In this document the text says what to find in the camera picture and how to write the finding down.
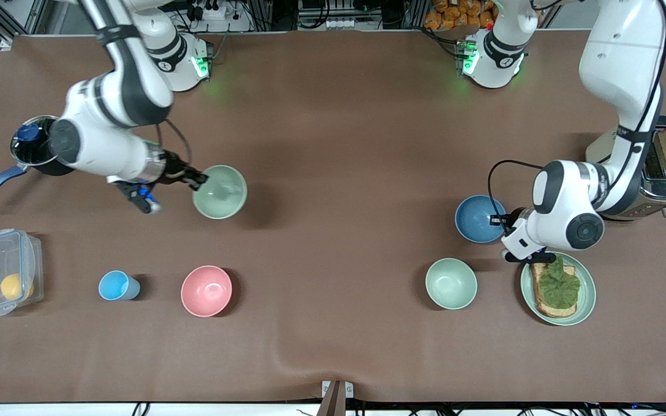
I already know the pink bowl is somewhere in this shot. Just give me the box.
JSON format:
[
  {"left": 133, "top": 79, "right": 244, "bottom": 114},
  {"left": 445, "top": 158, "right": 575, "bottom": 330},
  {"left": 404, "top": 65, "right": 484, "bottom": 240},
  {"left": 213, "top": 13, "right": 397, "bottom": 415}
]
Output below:
[{"left": 180, "top": 265, "right": 233, "bottom": 318}]

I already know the light green bowl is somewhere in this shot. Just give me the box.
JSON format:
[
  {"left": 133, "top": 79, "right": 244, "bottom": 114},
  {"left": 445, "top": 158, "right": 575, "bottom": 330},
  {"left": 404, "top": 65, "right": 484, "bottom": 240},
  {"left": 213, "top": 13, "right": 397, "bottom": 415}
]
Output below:
[
  {"left": 193, "top": 165, "right": 248, "bottom": 220},
  {"left": 425, "top": 258, "right": 478, "bottom": 310}
]

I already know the blue bowl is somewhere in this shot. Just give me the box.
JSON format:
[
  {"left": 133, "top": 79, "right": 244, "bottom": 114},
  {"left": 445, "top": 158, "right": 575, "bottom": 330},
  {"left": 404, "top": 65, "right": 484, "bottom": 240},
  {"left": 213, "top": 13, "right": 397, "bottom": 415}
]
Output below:
[{"left": 455, "top": 195, "right": 507, "bottom": 244}]

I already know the yellow lemon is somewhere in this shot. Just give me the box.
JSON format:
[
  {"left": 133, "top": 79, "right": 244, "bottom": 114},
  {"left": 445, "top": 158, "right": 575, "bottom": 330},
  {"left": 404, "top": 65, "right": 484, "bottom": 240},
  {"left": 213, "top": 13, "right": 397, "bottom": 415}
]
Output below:
[{"left": 0, "top": 273, "right": 35, "bottom": 301}]

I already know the silver toaster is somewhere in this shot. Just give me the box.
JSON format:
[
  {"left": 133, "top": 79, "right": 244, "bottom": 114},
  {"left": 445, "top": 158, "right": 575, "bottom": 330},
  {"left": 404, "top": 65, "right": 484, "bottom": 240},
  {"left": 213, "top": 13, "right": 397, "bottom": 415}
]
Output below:
[{"left": 586, "top": 114, "right": 666, "bottom": 221}]

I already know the brown table cloth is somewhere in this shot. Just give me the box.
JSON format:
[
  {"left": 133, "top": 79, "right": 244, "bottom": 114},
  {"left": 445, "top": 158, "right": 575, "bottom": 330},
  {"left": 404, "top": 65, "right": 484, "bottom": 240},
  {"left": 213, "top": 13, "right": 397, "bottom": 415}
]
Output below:
[{"left": 0, "top": 30, "right": 666, "bottom": 403}]

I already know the light green plate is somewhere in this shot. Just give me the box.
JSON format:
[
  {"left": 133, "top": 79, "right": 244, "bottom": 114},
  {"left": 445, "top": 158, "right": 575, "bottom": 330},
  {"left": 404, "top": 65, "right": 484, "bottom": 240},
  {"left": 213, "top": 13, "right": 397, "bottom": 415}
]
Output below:
[{"left": 520, "top": 251, "right": 597, "bottom": 326}]

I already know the blue cup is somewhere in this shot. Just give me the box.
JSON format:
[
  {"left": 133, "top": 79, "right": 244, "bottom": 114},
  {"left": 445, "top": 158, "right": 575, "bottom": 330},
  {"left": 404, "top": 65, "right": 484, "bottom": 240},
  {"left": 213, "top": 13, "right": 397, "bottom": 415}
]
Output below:
[{"left": 98, "top": 270, "right": 141, "bottom": 302}]

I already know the glass lid with blue knob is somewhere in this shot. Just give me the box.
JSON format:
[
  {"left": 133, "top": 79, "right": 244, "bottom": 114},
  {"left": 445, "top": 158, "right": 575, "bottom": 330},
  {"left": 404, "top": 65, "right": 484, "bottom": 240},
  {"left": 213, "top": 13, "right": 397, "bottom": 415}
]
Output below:
[{"left": 10, "top": 116, "right": 59, "bottom": 166}]

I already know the toast slice with crust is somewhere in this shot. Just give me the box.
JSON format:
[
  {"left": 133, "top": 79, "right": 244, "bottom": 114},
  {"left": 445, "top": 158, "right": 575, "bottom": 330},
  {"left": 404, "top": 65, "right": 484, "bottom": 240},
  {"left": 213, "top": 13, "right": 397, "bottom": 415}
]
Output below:
[{"left": 530, "top": 263, "right": 578, "bottom": 318}]

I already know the green lettuce leaf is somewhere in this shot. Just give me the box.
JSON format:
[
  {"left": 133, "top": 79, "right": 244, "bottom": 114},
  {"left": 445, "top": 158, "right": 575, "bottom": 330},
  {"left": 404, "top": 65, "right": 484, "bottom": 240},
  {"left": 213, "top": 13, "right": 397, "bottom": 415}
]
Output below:
[{"left": 536, "top": 255, "right": 581, "bottom": 309}]

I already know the small metal bracket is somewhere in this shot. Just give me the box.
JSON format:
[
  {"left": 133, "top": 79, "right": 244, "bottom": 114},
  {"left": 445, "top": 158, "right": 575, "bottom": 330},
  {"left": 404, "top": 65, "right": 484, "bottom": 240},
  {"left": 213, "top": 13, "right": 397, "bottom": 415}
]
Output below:
[{"left": 321, "top": 380, "right": 354, "bottom": 399}]

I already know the bag of orange snacks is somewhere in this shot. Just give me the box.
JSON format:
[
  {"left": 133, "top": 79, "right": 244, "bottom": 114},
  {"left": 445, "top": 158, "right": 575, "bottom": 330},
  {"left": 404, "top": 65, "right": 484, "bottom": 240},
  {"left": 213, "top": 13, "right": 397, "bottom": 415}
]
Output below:
[{"left": 424, "top": 0, "right": 498, "bottom": 31}]

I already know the white power strip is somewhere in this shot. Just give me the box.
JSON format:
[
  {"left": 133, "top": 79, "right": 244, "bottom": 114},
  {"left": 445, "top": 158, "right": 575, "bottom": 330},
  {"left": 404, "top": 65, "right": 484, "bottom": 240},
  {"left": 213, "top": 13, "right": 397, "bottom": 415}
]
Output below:
[
  {"left": 297, "top": 17, "right": 383, "bottom": 31},
  {"left": 191, "top": 5, "right": 228, "bottom": 21}
]

